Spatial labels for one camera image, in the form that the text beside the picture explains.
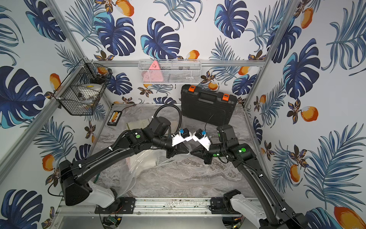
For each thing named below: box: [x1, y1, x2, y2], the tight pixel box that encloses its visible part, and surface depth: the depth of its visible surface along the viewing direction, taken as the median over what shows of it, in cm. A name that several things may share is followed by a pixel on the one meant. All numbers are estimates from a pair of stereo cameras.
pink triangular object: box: [141, 60, 164, 83], surface depth 92 cm
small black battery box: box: [106, 110, 123, 126], surface depth 112 cm
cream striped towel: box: [127, 118, 151, 130], surface depth 108 cm
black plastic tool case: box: [180, 84, 238, 126], surface depth 94 cm
